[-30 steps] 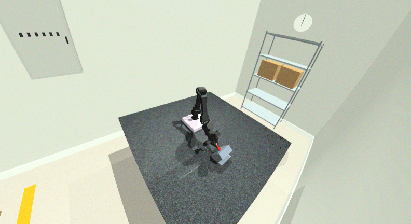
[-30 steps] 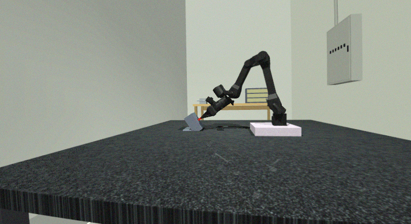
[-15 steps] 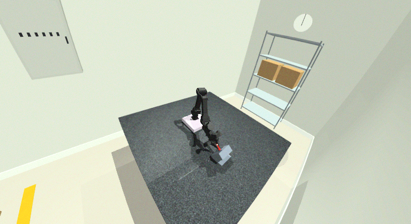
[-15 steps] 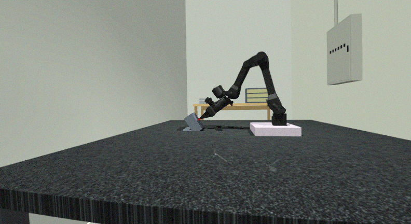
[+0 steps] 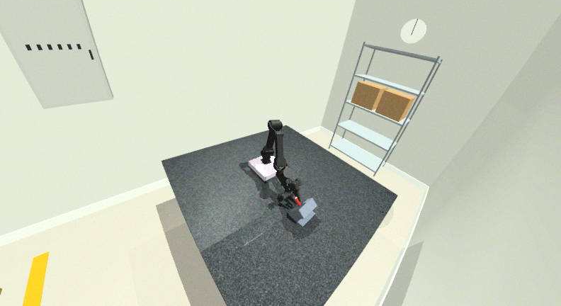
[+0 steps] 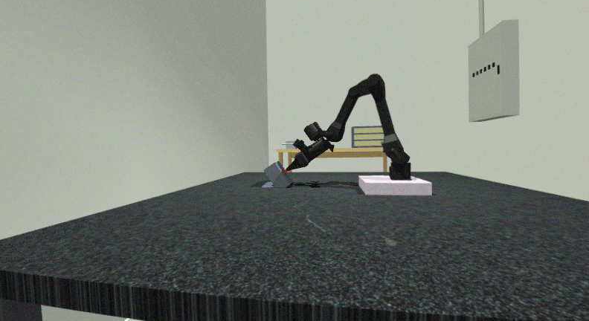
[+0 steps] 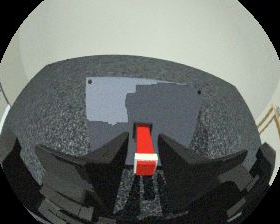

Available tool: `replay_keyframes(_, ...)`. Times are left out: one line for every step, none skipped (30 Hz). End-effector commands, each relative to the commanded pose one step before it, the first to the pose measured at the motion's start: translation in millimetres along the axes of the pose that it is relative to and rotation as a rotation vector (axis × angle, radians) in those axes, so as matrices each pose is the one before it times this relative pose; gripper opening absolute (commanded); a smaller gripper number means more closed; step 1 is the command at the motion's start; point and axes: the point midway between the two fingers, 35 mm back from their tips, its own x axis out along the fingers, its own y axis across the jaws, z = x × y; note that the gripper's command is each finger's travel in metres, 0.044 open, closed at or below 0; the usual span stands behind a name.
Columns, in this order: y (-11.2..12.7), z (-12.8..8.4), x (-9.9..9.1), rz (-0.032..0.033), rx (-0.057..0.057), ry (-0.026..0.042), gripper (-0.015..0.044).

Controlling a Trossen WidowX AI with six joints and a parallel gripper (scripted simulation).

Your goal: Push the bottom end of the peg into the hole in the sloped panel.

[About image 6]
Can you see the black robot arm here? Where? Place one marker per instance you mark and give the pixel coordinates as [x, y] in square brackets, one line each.
[399, 169]

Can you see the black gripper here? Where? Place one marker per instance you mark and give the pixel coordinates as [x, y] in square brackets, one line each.
[303, 159]

